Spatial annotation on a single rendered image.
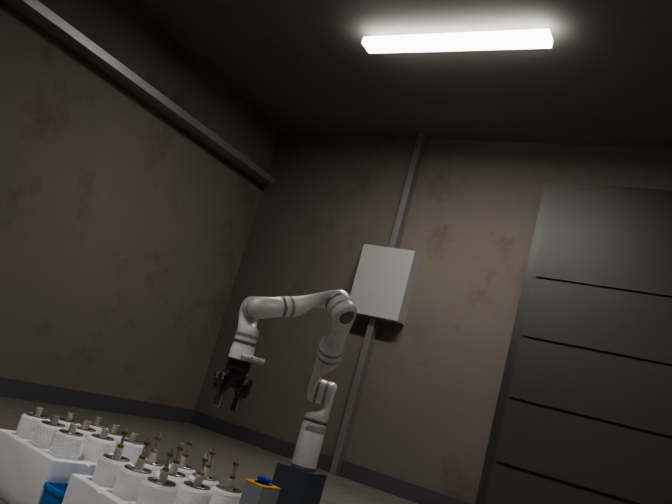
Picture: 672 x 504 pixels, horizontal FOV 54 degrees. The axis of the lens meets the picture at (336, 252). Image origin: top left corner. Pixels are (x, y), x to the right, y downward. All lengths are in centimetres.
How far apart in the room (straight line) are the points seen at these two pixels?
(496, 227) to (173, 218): 262
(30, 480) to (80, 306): 293
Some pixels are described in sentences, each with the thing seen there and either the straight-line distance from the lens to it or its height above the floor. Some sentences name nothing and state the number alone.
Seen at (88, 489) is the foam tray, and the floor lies 17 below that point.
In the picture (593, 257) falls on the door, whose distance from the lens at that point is 510.
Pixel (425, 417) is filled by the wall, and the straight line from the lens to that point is 521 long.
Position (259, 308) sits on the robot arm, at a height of 78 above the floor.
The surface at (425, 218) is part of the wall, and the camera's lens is 559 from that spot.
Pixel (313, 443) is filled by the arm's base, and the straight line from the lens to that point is 252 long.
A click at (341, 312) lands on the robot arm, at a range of 221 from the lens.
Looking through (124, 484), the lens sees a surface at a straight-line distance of 196.
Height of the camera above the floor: 59
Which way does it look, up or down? 12 degrees up
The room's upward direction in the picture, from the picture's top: 16 degrees clockwise
